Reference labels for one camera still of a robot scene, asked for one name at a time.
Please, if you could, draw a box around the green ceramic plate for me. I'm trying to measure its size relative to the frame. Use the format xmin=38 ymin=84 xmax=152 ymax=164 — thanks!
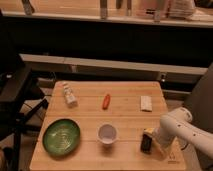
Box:
xmin=42 ymin=119 xmax=81 ymax=157

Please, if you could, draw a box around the white ceramic cup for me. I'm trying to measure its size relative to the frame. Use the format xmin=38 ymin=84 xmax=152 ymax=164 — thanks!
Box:
xmin=97 ymin=124 xmax=117 ymax=145

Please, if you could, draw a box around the wooden table board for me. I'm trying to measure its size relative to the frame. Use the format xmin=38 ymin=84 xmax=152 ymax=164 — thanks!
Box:
xmin=30 ymin=81 xmax=186 ymax=171

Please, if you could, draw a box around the black stand at left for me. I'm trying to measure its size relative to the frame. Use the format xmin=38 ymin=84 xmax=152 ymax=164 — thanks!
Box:
xmin=0 ymin=66 xmax=48 ymax=171

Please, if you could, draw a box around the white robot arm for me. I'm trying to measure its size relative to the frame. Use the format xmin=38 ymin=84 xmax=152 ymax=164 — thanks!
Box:
xmin=140 ymin=107 xmax=213 ymax=159

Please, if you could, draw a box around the orange toy carrot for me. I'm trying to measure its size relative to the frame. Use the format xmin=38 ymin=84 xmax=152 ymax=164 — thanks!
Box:
xmin=102 ymin=94 xmax=111 ymax=110

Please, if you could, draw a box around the white tube with label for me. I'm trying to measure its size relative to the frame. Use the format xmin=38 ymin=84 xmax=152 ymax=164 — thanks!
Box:
xmin=62 ymin=82 xmax=78 ymax=107

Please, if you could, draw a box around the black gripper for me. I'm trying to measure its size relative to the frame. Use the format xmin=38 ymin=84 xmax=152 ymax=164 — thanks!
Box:
xmin=140 ymin=129 xmax=153 ymax=154

